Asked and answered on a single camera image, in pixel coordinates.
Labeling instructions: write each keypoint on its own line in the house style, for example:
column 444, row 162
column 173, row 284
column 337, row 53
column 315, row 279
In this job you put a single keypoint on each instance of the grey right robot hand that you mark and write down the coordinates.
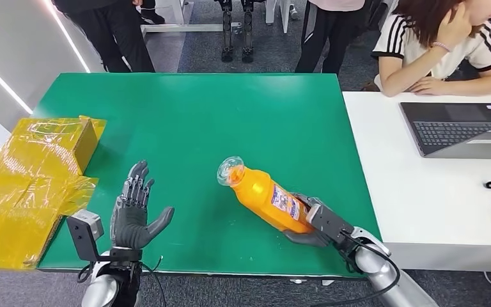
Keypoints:
column 307, row 239

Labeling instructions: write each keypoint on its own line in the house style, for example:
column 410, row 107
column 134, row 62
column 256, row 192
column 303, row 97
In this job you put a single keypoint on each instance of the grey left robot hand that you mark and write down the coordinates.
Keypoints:
column 129, row 229

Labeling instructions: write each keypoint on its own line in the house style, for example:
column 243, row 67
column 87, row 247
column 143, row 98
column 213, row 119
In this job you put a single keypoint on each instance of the orange bottle with clear cap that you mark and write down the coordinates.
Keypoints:
column 258, row 195

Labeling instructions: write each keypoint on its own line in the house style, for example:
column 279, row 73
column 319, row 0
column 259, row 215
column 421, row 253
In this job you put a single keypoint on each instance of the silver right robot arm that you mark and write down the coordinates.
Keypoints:
column 381, row 275

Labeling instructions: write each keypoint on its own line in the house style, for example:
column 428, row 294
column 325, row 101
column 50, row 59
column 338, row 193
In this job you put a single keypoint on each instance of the yellow tape-wrapped cardboard box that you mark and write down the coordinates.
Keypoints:
column 25, row 186

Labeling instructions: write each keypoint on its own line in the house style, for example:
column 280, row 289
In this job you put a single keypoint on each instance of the dark grey open laptop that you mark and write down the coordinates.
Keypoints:
column 453, row 127

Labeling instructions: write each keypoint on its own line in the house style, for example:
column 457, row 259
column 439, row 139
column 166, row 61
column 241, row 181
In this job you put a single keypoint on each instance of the standing person in black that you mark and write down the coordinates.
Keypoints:
column 110, row 29

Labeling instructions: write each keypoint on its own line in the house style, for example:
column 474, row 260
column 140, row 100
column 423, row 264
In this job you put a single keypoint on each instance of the black humanoid robot leg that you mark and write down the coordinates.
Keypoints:
column 227, row 34
column 247, row 34

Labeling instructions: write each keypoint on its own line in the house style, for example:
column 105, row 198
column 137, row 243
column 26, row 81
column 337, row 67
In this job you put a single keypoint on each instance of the person's black shoe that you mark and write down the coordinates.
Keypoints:
column 152, row 16

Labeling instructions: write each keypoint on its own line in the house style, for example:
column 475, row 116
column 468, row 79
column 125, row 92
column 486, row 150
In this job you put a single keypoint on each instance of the seated person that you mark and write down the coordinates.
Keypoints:
column 415, row 46

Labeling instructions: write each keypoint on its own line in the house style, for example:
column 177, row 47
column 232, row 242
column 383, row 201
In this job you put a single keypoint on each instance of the white chair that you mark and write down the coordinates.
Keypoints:
column 282, row 12

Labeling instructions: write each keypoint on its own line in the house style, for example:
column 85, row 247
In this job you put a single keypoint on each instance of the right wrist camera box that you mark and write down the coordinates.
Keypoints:
column 328, row 220

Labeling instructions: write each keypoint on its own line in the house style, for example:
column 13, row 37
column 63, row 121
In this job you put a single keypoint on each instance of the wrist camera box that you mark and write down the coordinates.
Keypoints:
column 82, row 235
column 328, row 220

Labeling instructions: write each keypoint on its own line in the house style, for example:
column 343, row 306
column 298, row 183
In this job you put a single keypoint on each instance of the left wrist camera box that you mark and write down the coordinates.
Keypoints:
column 82, row 235

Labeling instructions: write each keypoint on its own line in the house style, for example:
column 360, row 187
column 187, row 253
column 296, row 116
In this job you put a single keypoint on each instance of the white table frame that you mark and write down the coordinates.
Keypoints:
column 177, row 27

